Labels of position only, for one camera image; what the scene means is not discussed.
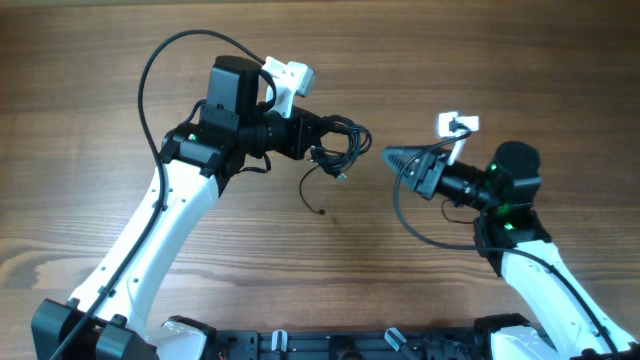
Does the black USB cable bundle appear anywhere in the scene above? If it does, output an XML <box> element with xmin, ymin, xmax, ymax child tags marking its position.
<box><xmin>298</xmin><ymin>114</ymin><xmax>373</xmax><ymax>216</ymax></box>

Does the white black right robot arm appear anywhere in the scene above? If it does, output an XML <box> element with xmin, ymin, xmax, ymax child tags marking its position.
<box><xmin>382</xmin><ymin>141</ymin><xmax>639</xmax><ymax>359</ymax></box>

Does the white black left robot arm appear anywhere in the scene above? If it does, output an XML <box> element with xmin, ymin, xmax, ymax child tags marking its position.
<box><xmin>31</xmin><ymin>56</ymin><xmax>332</xmax><ymax>359</ymax></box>

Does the black right camera cable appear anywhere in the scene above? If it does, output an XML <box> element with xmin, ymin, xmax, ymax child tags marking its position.
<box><xmin>393</xmin><ymin>119</ymin><xmax>621</xmax><ymax>356</ymax></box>

